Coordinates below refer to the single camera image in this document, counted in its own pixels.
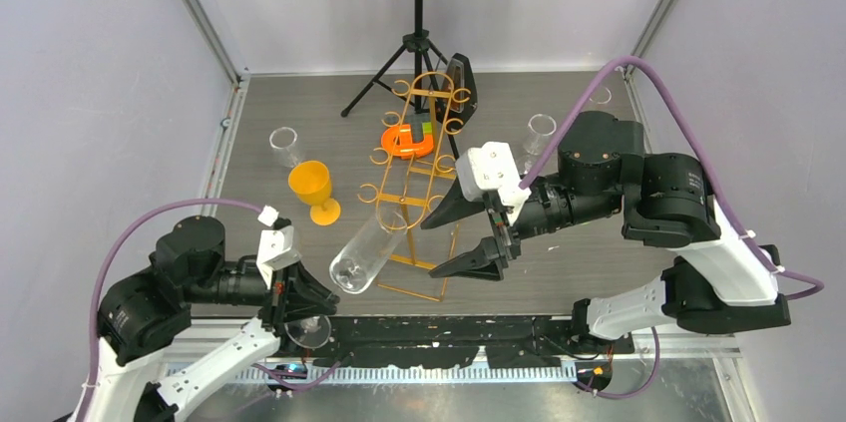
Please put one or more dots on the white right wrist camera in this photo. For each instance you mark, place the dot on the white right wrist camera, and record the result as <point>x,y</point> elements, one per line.
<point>491,168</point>

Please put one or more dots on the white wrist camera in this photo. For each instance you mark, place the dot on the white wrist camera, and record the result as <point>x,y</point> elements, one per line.
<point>278,245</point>
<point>491,168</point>

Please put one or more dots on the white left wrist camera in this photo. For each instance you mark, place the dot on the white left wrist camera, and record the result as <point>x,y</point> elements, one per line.
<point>278,245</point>

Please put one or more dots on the yellow silicone wine glass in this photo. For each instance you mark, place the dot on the yellow silicone wine glass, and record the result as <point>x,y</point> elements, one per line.
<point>311,182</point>

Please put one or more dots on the white slotted cable duct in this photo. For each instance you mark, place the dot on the white slotted cable duct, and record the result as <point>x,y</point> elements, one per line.
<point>476,372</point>

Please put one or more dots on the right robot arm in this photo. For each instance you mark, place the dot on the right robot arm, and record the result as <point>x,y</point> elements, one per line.
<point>716,285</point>

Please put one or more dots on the clear tall flute glass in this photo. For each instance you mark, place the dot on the clear tall flute glass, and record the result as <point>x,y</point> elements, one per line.
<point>602,95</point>

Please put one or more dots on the orange toy block piece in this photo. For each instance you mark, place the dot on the orange toy block piece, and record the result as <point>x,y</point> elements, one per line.
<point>408,141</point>

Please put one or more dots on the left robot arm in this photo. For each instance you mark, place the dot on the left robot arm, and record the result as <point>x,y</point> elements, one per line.
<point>142,314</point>

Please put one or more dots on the gold wire wine glass rack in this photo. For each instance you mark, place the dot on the gold wire wine glass rack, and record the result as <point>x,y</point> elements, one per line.
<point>416,185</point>

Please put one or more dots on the clear wine glass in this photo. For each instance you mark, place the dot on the clear wine glass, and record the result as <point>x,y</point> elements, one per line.
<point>285,145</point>
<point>354,269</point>
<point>540,129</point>

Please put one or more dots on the clear wine glass front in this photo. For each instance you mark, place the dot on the clear wine glass front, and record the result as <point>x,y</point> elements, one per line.
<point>354,269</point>

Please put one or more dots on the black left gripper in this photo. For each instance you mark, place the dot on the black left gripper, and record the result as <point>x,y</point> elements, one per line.
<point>299,294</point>

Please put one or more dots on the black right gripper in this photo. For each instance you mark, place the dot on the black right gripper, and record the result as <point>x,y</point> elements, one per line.
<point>484,260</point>

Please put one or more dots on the black metronome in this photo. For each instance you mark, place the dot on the black metronome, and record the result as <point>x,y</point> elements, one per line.
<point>461,81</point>

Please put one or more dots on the black taped front rail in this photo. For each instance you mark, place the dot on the black taped front rail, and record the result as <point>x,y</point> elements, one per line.
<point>443,342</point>

